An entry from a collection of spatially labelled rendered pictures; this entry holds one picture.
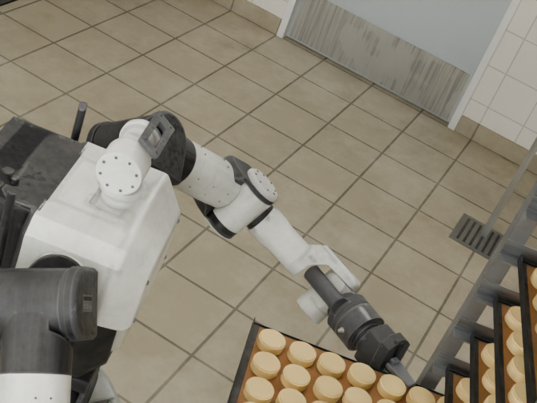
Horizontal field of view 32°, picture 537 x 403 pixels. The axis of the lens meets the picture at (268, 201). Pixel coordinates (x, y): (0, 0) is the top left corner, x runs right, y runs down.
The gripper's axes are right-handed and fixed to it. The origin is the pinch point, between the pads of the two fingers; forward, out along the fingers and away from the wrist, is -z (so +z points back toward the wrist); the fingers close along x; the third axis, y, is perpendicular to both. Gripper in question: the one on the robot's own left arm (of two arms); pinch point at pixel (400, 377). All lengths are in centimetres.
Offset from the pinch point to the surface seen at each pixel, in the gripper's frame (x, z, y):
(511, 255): 32.8, -4.0, 4.4
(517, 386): 26.0, -22.7, -9.3
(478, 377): 15.0, -13.4, -1.5
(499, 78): -63, 179, 258
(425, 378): 1.3, -2.7, 3.4
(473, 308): 19.9, -3.3, 4.1
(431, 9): -48, 221, 239
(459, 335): 14.8, -4.4, 2.5
